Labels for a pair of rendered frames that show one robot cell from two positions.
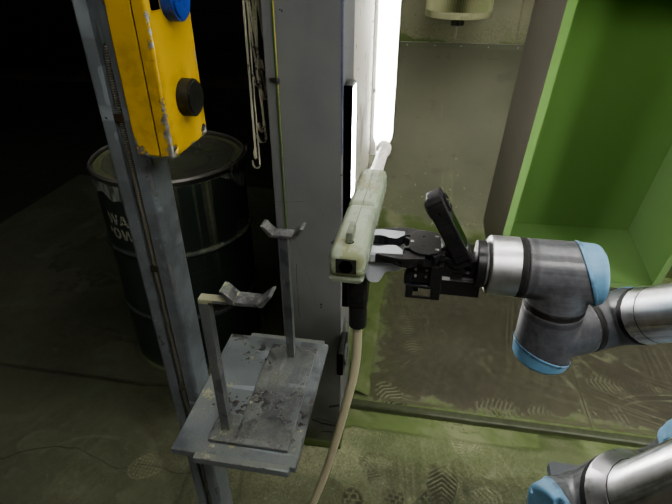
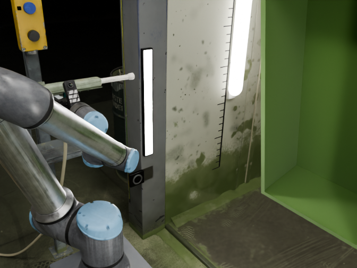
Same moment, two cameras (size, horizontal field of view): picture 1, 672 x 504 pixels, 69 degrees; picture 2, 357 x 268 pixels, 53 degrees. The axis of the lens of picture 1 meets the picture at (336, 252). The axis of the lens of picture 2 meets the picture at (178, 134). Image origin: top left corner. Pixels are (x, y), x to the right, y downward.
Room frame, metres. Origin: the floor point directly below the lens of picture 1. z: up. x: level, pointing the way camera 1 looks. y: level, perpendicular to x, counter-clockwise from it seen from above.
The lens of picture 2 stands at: (-0.09, -1.40, 1.68)
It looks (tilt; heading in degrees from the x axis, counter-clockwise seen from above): 26 degrees down; 42
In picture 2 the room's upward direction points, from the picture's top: 2 degrees clockwise
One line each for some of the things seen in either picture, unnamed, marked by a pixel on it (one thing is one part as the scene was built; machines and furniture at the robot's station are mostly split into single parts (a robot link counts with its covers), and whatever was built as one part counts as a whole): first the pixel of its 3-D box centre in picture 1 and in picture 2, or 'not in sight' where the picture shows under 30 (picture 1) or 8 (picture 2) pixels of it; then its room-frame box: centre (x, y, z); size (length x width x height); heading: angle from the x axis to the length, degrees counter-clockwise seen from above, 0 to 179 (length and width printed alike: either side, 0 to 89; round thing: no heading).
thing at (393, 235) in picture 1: (376, 248); not in sight; (0.67, -0.07, 1.12); 0.09 x 0.03 x 0.06; 72
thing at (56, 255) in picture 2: not in sight; (60, 249); (0.70, 0.29, 0.00); 0.12 x 0.12 x 0.01; 80
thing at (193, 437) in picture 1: (259, 392); (54, 151); (0.68, 0.15, 0.78); 0.31 x 0.23 x 0.01; 170
